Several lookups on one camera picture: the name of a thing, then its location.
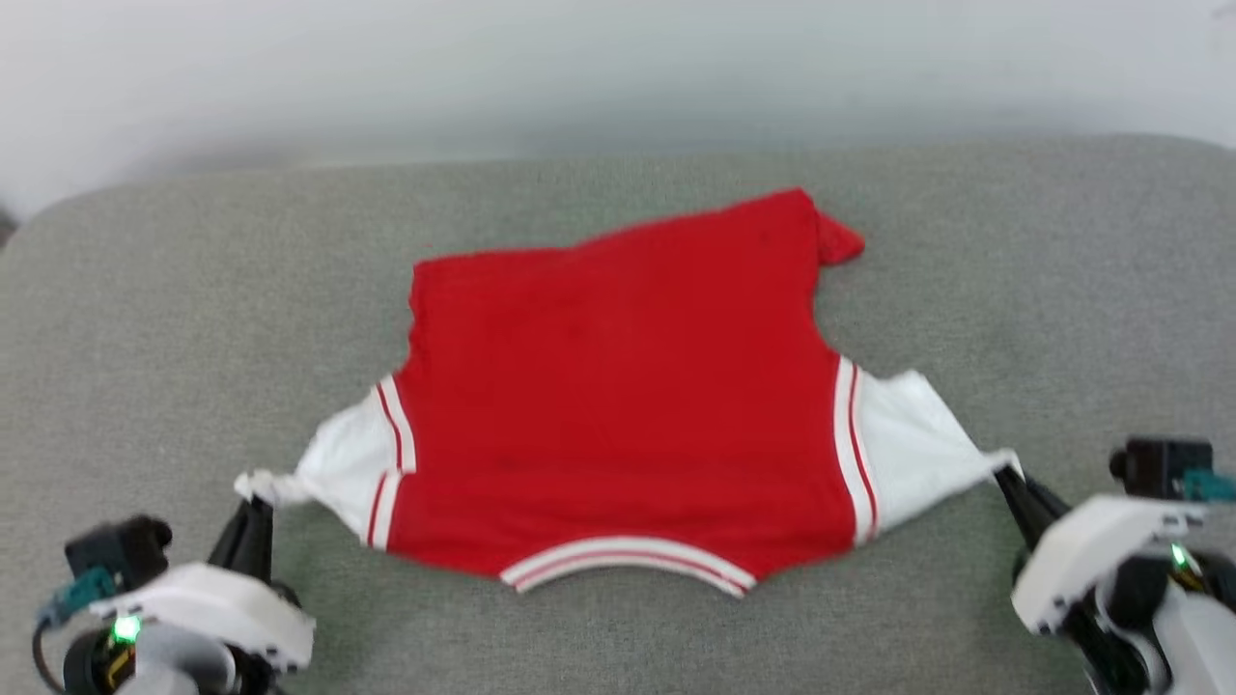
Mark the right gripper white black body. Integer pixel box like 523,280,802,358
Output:
1009,494,1210,638

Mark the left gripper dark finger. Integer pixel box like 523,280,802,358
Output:
208,496,277,586

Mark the red and white shirt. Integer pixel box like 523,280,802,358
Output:
235,188,1023,599

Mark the teal cable connector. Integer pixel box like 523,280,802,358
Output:
37,567,119,630
1182,468,1236,504

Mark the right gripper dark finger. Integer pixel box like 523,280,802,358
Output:
993,466,1073,553

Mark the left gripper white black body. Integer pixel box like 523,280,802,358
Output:
90,562,317,674

